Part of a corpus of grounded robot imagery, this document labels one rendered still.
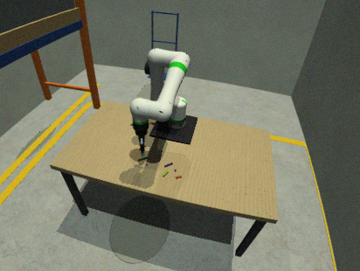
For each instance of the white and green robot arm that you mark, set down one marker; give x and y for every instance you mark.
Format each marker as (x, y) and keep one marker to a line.
(168, 107)

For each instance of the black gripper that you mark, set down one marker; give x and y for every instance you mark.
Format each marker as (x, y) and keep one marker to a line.
(141, 138)

